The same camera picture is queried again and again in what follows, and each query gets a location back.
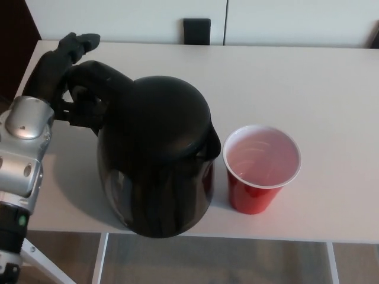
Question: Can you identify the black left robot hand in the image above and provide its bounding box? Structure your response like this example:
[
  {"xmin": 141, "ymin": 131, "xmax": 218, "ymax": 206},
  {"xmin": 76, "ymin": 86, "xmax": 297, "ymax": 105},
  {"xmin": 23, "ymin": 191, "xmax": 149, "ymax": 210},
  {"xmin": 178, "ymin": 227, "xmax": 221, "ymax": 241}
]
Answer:
[{"xmin": 23, "ymin": 31, "xmax": 107, "ymax": 131}]

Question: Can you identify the black electric kettle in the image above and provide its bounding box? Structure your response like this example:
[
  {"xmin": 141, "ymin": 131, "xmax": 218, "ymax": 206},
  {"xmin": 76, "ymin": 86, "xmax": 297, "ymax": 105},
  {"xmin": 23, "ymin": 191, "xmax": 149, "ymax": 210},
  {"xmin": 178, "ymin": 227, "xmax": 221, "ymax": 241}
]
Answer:
[{"xmin": 63, "ymin": 60, "xmax": 222, "ymax": 238}]

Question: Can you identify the red plastic cup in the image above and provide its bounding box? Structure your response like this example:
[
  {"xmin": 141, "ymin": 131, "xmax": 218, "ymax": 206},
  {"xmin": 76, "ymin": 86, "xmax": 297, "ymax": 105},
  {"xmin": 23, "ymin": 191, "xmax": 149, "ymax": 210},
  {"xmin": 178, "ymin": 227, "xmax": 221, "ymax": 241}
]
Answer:
[{"xmin": 222, "ymin": 124, "xmax": 302, "ymax": 215}]

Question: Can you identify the dark brown wooden panel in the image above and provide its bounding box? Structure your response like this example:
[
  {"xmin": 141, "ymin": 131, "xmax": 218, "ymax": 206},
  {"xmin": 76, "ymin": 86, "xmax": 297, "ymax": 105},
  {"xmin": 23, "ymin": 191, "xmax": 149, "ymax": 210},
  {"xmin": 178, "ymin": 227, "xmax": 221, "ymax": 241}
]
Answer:
[{"xmin": 0, "ymin": 0, "xmax": 42, "ymax": 101}]

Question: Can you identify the white-framed mesh under-table panel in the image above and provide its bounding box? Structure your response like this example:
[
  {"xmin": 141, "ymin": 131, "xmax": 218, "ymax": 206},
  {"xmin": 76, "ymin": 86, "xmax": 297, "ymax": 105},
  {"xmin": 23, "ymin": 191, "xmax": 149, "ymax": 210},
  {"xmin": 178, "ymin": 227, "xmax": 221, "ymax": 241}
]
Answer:
[{"xmin": 91, "ymin": 233, "xmax": 340, "ymax": 284}]

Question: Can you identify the white table leg frame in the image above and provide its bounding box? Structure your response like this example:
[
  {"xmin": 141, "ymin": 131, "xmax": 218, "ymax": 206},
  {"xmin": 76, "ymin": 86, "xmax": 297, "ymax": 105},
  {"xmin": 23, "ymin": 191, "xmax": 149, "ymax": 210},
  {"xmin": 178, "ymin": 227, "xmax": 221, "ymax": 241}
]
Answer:
[{"xmin": 19, "ymin": 236, "xmax": 75, "ymax": 284}]

